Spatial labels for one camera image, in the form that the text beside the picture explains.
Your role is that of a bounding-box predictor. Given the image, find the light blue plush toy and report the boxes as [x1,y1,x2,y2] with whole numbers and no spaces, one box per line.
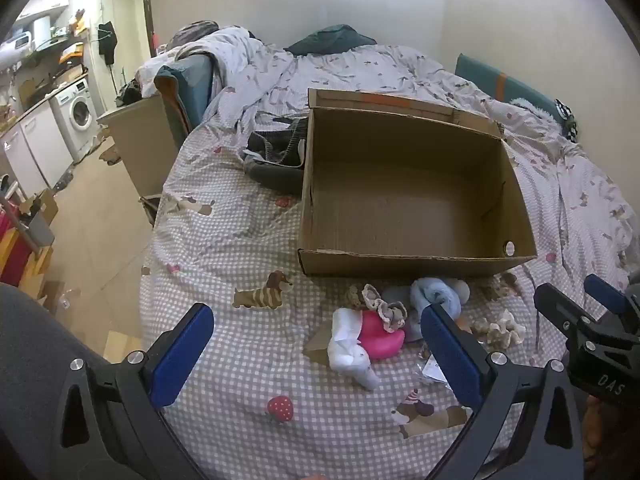
[383,277,472,343]

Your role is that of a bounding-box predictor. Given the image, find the checkered dog print bedsheet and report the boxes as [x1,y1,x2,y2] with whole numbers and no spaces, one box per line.
[138,45,636,471]

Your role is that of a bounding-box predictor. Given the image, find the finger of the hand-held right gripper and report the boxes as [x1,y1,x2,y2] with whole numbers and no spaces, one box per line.
[584,273,630,320]
[534,282,584,337]

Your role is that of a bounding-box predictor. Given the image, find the white washing machine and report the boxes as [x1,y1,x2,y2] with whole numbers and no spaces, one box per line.
[50,78,99,162]

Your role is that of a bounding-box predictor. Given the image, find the teal pillow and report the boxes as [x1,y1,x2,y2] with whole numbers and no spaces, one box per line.
[153,53,216,136]

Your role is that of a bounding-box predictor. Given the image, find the wooden bedside cabinet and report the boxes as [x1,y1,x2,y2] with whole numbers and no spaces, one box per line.
[97,94,191,227]

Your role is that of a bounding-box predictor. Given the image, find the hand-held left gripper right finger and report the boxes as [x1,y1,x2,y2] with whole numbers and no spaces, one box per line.
[420,304,586,480]

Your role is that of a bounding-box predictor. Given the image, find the beige grey knitted scrunchie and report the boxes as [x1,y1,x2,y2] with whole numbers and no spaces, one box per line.
[348,284,409,334]

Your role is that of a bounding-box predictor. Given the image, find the white floral duvet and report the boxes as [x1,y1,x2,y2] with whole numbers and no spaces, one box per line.
[138,26,451,126]

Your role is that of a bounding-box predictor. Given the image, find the clear plastic wrapper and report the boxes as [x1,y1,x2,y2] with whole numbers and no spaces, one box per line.
[416,344,451,386]

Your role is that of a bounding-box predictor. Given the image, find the black hanging garment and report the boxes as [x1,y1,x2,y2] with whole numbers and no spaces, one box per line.
[97,21,119,65]

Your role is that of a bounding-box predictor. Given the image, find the dark green pillow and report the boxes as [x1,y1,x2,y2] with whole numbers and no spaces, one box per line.
[284,24,379,57]

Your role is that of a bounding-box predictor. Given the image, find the teal cushion with orange stripe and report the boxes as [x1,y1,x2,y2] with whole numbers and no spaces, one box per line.
[454,53,571,126]

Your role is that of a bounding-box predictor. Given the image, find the white soft toy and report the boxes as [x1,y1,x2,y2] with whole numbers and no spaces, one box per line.
[328,308,380,392]

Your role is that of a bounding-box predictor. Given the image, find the white kitchen cabinets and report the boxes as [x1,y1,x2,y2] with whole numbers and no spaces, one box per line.
[0,100,76,196]

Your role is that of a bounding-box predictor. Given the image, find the red storage box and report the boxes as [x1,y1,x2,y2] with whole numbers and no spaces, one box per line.
[0,210,33,286]

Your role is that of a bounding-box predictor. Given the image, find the black white checkered cloth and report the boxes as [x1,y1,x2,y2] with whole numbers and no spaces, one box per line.
[555,98,580,143]

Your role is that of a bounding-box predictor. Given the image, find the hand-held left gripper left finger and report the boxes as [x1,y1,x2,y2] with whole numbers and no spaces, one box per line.
[50,303,216,480]

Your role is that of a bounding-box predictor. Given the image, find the brown cardboard box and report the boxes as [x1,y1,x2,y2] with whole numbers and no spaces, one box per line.
[297,88,539,278]

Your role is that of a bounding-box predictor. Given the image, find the pink rubber duck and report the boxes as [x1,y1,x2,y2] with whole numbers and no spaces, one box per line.
[358,310,406,360]

